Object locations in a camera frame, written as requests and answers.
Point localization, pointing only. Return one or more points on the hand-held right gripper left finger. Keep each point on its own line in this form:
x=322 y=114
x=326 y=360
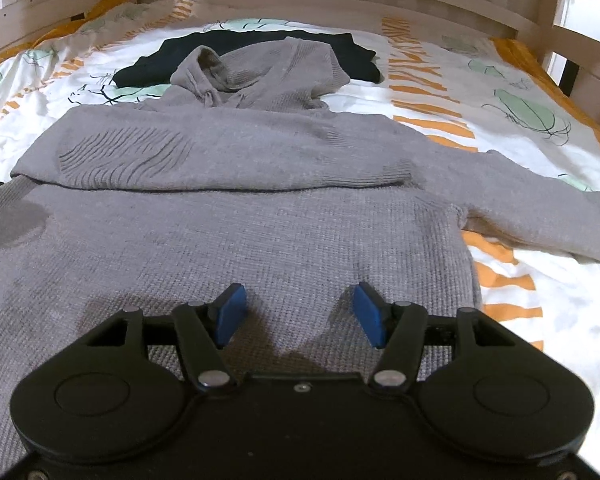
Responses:
x=228 y=312

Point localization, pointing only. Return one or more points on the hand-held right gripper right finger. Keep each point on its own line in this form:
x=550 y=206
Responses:
x=369 y=312

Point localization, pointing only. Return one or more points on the grey knit hooded sweater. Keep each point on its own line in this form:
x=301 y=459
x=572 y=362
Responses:
x=255 y=220

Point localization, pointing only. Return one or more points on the white printed bed sheet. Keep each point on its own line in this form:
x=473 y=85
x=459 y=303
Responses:
x=480 y=75

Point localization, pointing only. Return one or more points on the black garment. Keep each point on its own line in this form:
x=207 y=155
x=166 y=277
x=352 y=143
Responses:
x=155 y=60

